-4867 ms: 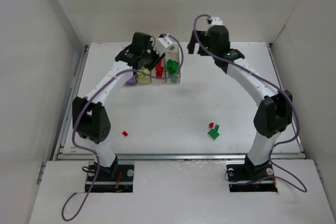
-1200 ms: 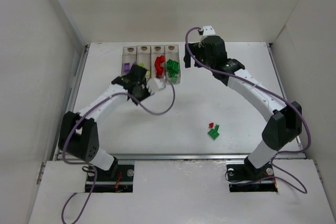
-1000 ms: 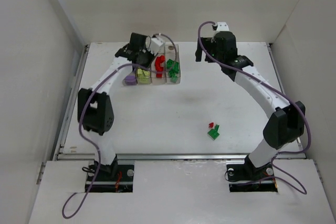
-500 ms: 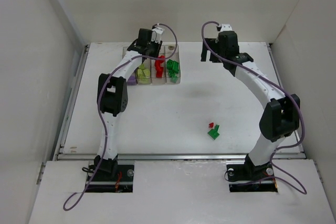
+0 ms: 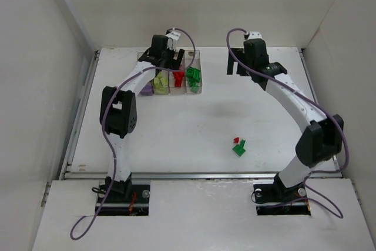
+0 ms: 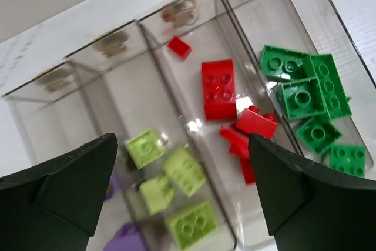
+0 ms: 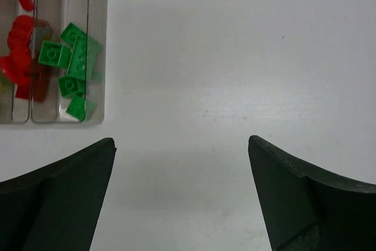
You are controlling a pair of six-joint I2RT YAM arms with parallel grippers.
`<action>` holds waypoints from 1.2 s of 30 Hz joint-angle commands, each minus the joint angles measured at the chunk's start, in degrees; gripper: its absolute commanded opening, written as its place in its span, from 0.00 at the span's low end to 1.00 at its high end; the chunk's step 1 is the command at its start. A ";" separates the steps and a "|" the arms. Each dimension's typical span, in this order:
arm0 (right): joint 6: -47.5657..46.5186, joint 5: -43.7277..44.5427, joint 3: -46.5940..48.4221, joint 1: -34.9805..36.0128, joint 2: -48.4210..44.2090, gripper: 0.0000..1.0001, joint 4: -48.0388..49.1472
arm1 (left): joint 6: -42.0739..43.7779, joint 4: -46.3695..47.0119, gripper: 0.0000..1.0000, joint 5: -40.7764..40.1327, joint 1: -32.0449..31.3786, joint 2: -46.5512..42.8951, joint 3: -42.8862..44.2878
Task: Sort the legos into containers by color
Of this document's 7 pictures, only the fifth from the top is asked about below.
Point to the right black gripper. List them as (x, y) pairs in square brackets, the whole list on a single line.
[(238, 63)]

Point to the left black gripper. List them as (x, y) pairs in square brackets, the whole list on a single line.
[(173, 57)]

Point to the red round lego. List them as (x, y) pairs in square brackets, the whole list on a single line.
[(178, 83)]

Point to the green lego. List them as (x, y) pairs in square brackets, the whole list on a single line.
[(197, 76), (190, 72), (195, 89), (191, 82)]

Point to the purple curved lego block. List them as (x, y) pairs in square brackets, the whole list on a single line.
[(146, 91)]

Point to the green lego top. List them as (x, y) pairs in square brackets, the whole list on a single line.
[(197, 76)]

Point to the small green lego slope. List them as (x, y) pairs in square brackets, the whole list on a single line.
[(242, 143)]

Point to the red tall lego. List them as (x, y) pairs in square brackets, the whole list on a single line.
[(178, 75)]

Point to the yellow sloped lego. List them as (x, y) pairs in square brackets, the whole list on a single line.
[(157, 82)]

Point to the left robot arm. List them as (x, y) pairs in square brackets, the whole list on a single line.
[(118, 113)]

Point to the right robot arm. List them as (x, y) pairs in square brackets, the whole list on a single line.
[(322, 135)]

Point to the green lego plate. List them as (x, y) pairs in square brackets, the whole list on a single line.
[(238, 150)]

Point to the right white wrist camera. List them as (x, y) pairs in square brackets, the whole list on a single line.
[(252, 35)]

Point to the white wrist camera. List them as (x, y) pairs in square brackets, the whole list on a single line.
[(173, 38), (252, 35)]

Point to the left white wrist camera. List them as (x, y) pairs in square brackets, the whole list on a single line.
[(173, 38)]

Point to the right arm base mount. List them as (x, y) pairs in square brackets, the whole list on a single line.
[(270, 202)]

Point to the aluminium rail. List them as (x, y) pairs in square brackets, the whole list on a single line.
[(173, 176)]

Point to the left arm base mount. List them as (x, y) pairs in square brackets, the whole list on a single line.
[(135, 202)]

